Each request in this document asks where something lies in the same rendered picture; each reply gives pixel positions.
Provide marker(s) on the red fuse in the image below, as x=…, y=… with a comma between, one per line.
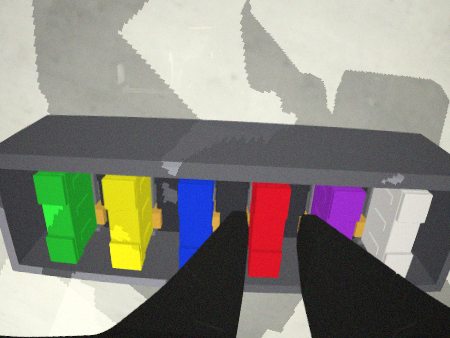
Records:
x=268, y=211

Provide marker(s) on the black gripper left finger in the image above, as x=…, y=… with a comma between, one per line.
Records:
x=202, y=300

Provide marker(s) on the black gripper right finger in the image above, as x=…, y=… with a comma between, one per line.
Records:
x=348, y=293

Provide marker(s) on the purple fuse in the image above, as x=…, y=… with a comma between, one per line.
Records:
x=340, y=206

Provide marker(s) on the dark grey fuse block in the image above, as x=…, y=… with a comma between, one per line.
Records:
x=96, y=197

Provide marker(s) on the blue block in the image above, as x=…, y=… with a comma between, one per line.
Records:
x=196, y=208

